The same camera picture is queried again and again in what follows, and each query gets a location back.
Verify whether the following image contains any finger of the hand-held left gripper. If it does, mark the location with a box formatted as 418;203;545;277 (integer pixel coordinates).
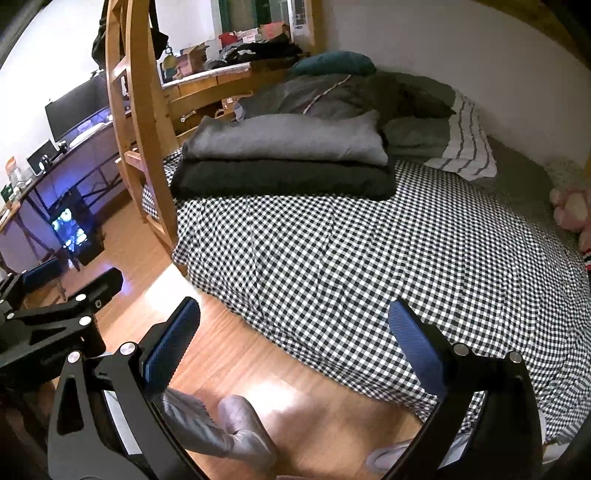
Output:
0;268;123;344
0;257;63;319

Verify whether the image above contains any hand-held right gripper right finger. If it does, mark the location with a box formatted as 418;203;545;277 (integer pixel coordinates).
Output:
383;299;543;480

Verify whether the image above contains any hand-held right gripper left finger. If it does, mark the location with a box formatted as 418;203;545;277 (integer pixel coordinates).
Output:
46;296;218;480

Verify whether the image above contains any grey cable-knit sweater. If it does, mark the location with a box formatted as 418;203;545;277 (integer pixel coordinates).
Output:
182;110;389;167

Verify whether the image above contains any computer tower with lit fans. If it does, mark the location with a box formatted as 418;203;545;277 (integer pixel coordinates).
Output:
48;194;105;266

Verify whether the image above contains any person's left leg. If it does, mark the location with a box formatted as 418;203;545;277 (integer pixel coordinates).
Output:
159;388;232;460

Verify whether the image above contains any black-and-white checkered bed sheet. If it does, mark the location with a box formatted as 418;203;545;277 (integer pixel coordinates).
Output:
141;148;591;446

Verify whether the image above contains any dark computer desk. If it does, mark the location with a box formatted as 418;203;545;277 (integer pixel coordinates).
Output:
0;134;125;273

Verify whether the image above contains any black computer monitor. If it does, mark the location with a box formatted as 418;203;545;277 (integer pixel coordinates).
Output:
45;74;125;141

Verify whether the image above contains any black folded garment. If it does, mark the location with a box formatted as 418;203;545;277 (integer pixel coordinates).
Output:
170;157;397;201

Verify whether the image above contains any pink plush toy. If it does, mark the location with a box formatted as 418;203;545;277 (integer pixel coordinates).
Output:
549;187;591;234

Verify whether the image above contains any grey pillow with striped end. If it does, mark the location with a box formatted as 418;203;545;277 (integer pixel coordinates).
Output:
381;90;498;182

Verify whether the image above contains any black hanging bag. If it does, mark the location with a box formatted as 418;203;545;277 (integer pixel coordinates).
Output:
91;0;169;68

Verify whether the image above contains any wooden cabinet with white top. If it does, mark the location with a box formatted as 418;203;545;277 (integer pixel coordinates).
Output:
161;60;315;137

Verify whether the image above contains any cardboard box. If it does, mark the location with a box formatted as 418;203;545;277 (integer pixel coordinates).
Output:
178;42;209;77

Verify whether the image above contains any dark grey duvet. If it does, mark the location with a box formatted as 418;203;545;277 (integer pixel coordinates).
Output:
233;71;458;127

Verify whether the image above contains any teal pillow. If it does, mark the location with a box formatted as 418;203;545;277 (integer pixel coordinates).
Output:
291;51;377;77

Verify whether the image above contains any black garment with white print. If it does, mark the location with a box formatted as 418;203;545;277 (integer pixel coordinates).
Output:
217;39;305;65

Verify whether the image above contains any green-framed window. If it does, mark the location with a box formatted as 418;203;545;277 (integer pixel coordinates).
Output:
217;0;317;47

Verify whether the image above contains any wooden bunk bed frame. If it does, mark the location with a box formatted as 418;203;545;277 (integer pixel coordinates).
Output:
105;0;326;278

